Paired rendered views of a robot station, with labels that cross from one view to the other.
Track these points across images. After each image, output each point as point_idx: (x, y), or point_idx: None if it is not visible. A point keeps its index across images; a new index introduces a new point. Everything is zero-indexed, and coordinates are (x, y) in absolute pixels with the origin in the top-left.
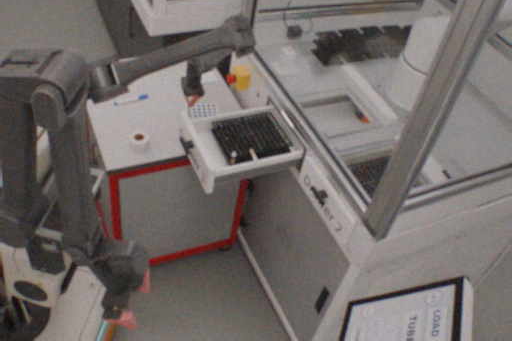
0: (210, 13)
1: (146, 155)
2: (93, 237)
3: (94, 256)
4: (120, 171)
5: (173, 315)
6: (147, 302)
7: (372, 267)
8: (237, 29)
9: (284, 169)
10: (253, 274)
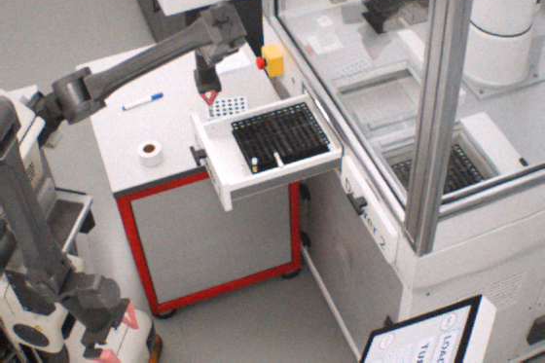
0: None
1: (159, 169)
2: (58, 272)
3: (62, 292)
4: (129, 192)
5: (224, 362)
6: (192, 347)
7: (430, 288)
8: (213, 23)
9: (332, 171)
10: (327, 306)
